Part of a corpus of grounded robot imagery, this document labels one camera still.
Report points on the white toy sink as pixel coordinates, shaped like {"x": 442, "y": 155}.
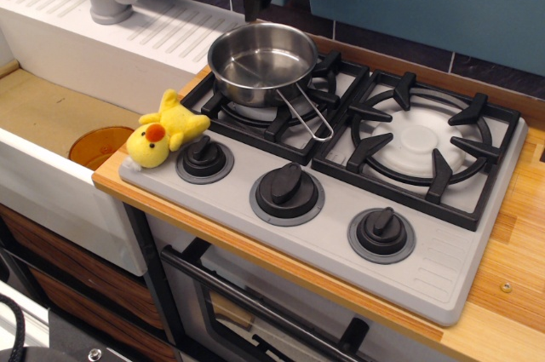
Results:
{"x": 64, "y": 76}

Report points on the black left burner grate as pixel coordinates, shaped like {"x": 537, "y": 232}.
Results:
{"x": 292, "y": 132}

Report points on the orange sink drain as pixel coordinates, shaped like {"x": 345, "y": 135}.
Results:
{"x": 95, "y": 147}

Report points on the black right burner grate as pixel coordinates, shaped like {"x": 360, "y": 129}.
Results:
{"x": 440, "y": 153}

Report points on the black burner grate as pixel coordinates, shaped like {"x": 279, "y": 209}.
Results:
{"x": 440, "y": 153}
{"x": 292, "y": 132}

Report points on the yellow stuffed duck toy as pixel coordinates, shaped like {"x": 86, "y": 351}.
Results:
{"x": 163, "y": 132}

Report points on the black middle stove knob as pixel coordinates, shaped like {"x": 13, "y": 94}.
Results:
{"x": 287, "y": 197}

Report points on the black oven door handle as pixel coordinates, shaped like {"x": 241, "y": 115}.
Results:
{"x": 189, "y": 263}

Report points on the black left stove knob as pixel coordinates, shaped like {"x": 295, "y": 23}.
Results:
{"x": 204, "y": 161}

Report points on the black right stove knob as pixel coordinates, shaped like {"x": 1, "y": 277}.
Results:
{"x": 381, "y": 236}

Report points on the black stove knob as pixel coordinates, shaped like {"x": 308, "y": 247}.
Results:
{"x": 204, "y": 161}
{"x": 381, "y": 236}
{"x": 287, "y": 197}

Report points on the wooden drawer cabinet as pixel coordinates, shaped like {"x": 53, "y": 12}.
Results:
{"x": 112, "y": 303}

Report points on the stainless steel pan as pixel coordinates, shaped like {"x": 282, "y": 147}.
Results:
{"x": 264, "y": 65}

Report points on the grey toy stove top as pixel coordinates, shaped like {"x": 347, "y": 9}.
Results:
{"x": 434, "y": 281}

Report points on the toy oven door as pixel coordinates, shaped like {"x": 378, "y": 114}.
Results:
{"x": 253, "y": 315}

